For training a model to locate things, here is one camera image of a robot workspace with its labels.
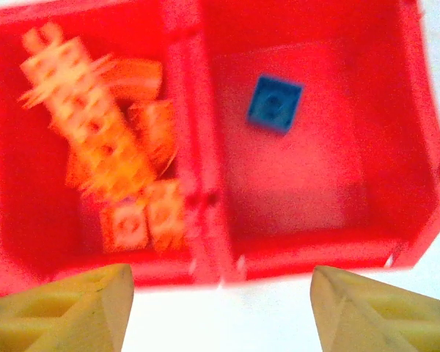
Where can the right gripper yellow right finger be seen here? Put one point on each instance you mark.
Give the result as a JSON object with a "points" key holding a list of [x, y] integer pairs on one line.
{"points": [[381, 315]]}

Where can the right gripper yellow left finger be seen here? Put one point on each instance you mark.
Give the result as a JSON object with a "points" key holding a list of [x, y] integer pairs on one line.
{"points": [[69, 315]]}

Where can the orange long holed lego beam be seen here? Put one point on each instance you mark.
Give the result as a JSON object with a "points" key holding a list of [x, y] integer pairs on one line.
{"points": [[84, 117]]}

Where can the orange curved lego piece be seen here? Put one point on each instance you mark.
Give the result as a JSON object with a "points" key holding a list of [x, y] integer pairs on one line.
{"points": [[137, 78], [157, 135]]}

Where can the blue lego brick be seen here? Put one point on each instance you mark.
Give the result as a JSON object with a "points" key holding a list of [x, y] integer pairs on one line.
{"points": [[275, 104]]}

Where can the red plastic bin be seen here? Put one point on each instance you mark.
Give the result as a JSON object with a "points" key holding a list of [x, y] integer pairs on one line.
{"points": [[29, 183], [370, 146]]}

